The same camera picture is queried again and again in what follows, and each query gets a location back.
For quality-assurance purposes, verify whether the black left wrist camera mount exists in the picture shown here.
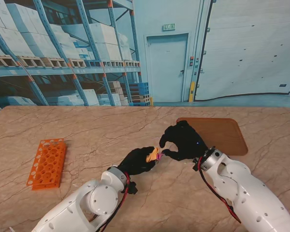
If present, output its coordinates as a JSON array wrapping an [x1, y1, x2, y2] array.
[[124, 181, 138, 195]]

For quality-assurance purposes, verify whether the warehouse print backdrop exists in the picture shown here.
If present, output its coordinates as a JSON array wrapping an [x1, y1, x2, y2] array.
[[0, 0, 290, 108]]

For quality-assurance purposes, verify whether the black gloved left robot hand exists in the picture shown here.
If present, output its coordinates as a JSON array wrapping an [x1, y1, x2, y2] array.
[[117, 146, 159, 176]]

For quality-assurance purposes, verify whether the yellow orange cloth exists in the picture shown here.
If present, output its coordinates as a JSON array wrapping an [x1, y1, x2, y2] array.
[[145, 145, 159, 163]]

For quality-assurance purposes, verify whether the red black left arm cable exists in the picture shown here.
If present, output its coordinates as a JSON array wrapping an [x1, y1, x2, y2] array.
[[91, 172, 131, 232]]

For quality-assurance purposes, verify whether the brown wooden tray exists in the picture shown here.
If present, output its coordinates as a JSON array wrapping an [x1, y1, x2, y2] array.
[[176, 117, 248, 156]]

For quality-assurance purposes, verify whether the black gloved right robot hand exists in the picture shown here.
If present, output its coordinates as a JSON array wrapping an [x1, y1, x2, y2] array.
[[159, 120, 208, 162]]

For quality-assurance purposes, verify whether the orange plastic test tube rack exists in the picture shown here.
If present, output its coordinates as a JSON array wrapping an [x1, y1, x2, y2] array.
[[26, 138, 68, 191]]

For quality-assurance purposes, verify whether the red black arm cable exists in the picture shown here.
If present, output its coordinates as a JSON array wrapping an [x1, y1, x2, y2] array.
[[91, 172, 131, 232], [197, 157, 242, 224]]

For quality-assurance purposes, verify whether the red black right arm cable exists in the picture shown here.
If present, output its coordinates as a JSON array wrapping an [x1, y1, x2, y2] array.
[[197, 157, 242, 224]]

